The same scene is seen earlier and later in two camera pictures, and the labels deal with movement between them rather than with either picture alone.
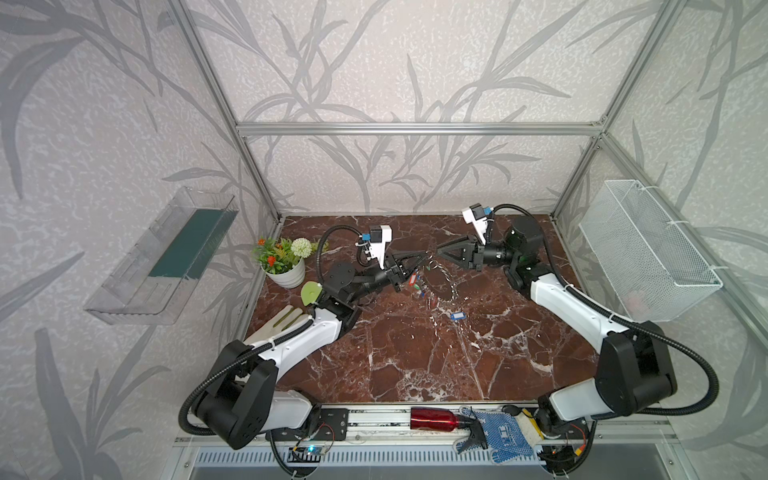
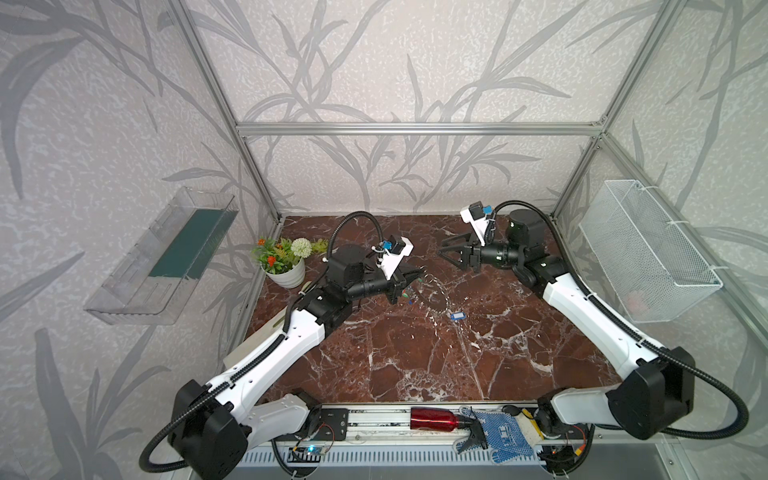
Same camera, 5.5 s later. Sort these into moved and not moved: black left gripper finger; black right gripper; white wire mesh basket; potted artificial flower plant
Moved: black left gripper finger
Not moved: black right gripper; potted artificial flower plant; white wire mesh basket
